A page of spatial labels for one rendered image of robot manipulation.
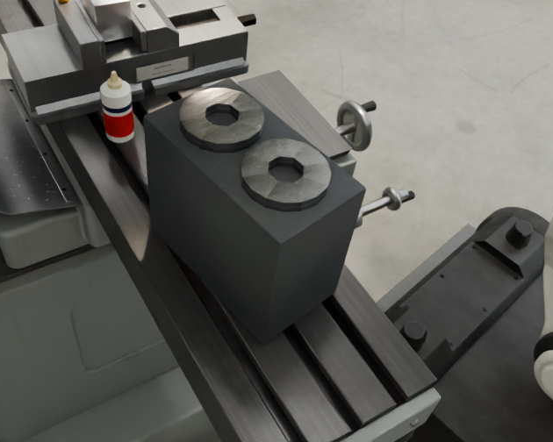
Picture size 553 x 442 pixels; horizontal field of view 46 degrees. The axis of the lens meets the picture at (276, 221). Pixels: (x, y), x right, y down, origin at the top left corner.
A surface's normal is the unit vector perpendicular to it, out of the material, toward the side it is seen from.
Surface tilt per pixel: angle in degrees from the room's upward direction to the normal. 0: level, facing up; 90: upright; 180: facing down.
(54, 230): 90
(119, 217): 0
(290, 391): 0
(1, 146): 16
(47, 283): 90
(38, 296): 90
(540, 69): 0
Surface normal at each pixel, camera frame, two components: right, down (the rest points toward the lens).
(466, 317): 0.10, -0.65
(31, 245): 0.52, 0.68
